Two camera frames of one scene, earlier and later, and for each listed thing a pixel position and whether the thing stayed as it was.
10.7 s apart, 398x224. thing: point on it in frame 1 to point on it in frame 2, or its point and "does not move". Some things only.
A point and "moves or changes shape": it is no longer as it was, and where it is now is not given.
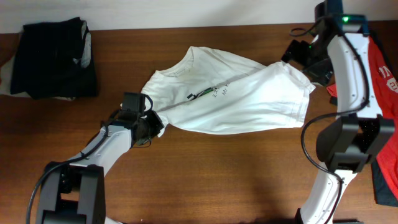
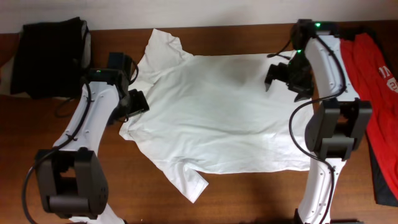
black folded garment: x=44 y=66 does not move
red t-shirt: x=387 y=78 does not move
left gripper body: x=150 y=125 to x=137 y=103
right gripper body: x=318 y=65 to x=300 y=79
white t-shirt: x=219 y=90 moves or changes shape
